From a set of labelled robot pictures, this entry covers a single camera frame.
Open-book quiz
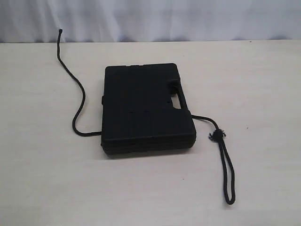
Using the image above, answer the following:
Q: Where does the black braided rope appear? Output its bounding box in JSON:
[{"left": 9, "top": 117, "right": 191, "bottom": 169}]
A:
[{"left": 57, "top": 28, "right": 236, "bottom": 205}]

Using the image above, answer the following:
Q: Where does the black plastic carrying case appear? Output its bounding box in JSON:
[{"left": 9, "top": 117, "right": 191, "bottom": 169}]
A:
[{"left": 101, "top": 63, "right": 196, "bottom": 155}]

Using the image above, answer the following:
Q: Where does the white backdrop curtain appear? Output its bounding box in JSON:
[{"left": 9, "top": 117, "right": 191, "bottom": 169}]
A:
[{"left": 0, "top": 0, "right": 301, "bottom": 43}]

